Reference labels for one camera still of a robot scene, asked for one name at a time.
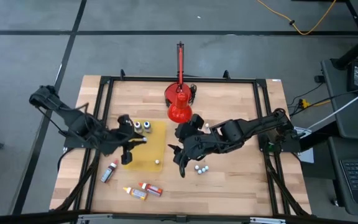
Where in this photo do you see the left arm's gripper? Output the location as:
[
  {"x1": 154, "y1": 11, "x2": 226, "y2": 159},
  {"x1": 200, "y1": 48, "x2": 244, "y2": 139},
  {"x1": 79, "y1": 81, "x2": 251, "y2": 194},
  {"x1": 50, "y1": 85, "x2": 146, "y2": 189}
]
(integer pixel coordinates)
[{"x1": 101, "y1": 129, "x2": 147, "y2": 166}]

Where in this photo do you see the right arm's gripper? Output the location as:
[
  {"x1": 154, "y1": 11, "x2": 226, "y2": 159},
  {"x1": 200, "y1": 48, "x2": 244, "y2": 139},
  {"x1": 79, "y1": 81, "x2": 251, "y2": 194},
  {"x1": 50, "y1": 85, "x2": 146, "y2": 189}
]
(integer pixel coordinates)
[{"x1": 167, "y1": 123, "x2": 219, "y2": 167}]

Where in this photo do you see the yellow cutting board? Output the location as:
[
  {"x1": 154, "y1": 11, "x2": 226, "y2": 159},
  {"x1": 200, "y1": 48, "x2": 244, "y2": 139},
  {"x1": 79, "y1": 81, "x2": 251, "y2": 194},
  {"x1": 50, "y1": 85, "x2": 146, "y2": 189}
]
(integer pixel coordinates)
[{"x1": 123, "y1": 120, "x2": 167, "y2": 172}]

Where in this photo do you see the pink ink bottle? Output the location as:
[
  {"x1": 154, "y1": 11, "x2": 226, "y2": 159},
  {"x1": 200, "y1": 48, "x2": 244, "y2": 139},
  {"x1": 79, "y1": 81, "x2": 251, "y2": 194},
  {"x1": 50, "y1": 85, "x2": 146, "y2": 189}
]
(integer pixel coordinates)
[{"x1": 99, "y1": 159, "x2": 119, "y2": 184}]

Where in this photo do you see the red-orange ink bottle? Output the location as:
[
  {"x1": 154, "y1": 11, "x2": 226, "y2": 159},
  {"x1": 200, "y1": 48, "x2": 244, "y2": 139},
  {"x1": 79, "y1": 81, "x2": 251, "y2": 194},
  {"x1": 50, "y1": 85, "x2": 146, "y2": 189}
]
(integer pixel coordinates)
[{"x1": 138, "y1": 182, "x2": 164, "y2": 197}]

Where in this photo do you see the yellow ink bottle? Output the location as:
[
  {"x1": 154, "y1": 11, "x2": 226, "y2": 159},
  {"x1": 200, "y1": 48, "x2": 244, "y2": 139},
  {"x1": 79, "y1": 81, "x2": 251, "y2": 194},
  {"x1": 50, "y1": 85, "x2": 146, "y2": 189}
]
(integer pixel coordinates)
[{"x1": 122, "y1": 186, "x2": 149, "y2": 201}]

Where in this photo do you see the red desk lamp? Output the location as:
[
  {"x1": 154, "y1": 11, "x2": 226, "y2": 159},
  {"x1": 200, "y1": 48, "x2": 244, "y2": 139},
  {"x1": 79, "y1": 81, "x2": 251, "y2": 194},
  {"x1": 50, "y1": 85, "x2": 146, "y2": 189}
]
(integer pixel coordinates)
[{"x1": 163, "y1": 41, "x2": 198, "y2": 124}]

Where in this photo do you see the dark desk with keyboard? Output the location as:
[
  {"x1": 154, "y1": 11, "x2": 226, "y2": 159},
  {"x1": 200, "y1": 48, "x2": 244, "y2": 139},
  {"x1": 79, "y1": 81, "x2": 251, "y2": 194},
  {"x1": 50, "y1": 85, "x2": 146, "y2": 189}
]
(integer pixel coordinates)
[{"x1": 327, "y1": 136, "x2": 358, "y2": 218}]

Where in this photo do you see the dark grey desk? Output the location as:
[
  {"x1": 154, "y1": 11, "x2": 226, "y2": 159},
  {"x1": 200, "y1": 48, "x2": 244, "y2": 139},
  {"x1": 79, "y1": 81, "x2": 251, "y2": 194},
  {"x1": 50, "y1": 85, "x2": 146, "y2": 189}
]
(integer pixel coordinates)
[{"x1": 321, "y1": 58, "x2": 358, "y2": 139}]

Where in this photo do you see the black lamp cable with switch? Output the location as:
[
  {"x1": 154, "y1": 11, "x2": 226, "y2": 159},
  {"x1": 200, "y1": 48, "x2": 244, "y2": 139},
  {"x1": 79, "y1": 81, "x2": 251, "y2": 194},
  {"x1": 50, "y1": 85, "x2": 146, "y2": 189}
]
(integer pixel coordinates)
[{"x1": 164, "y1": 83, "x2": 198, "y2": 107}]

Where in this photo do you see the black camera rig bar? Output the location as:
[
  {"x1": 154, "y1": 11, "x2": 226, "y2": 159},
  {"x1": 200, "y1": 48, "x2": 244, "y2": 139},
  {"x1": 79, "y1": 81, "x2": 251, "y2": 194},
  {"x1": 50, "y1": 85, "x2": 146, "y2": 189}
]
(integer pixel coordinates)
[{"x1": 0, "y1": 210, "x2": 358, "y2": 224}]

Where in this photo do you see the yellow extension cord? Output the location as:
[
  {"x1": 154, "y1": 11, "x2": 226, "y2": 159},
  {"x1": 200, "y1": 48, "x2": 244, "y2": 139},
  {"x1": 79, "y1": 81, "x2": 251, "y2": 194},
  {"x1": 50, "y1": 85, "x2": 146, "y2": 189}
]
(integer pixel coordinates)
[{"x1": 255, "y1": 0, "x2": 337, "y2": 36}]

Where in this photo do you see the white cable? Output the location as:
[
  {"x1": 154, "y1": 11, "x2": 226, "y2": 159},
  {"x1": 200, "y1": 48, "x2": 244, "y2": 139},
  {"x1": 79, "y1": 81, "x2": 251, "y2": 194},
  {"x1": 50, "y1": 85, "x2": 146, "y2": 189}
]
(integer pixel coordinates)
[{"x1": 306, "y1": 83, "x2": 358, "y2": 131}]

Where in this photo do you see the black desk leg frame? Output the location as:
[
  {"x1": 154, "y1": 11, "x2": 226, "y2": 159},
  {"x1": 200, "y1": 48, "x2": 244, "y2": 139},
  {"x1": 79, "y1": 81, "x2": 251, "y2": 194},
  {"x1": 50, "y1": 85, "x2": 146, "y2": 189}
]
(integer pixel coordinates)
[{"x1": 331, "y1": 0, "x2": 358, "y2": 71}]

